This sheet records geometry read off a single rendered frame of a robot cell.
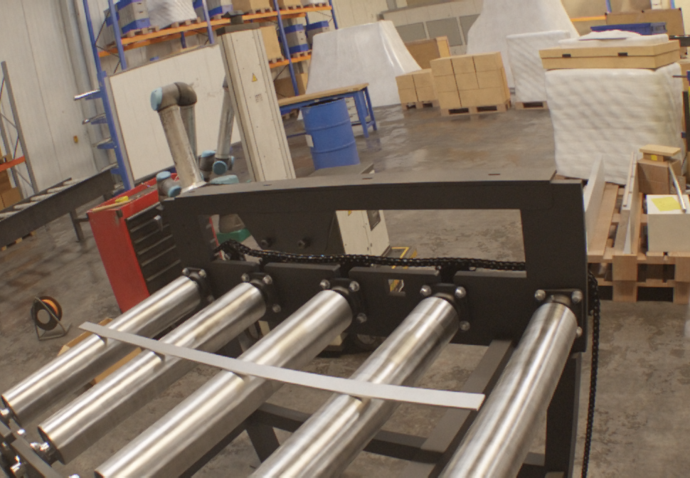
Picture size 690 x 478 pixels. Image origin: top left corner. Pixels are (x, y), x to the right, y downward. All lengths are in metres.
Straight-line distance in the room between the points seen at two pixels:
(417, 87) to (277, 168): 8.45
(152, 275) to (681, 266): 3.09
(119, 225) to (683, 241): 3.23
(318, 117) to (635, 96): 4.06
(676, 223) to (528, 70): 6.84
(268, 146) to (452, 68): 6.90
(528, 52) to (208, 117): 5.52
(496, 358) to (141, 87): 5.12
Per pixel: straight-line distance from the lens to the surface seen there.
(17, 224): 6.24
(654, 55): 4.25
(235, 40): 2.87
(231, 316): 1.52
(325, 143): 6.84
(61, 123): 12.12
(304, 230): 1.48
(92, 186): 6.76
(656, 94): 4.26
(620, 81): 4.31
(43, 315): 4.52
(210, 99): 6.08
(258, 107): 2.94
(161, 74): 5.95
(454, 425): 1.09
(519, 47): 9.39
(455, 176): 1.24
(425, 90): 11.23
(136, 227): 3.41
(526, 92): 9.45
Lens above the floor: 1.49
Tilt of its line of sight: 19 degrees down
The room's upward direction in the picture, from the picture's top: 13 degrees counter-clockwise
